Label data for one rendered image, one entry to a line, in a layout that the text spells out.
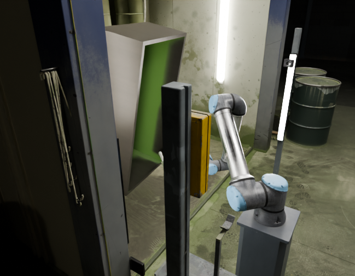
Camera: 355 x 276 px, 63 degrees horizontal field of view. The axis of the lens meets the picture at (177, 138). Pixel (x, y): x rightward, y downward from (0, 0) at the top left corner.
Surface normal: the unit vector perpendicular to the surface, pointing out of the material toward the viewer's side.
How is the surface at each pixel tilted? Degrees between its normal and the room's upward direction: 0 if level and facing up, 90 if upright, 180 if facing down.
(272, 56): 90
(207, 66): 90
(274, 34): 90
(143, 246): 0
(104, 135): 90
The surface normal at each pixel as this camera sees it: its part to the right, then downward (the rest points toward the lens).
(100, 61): 0.84, 0.22
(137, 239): 0.00, -0.91
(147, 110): -0.45, 0.38
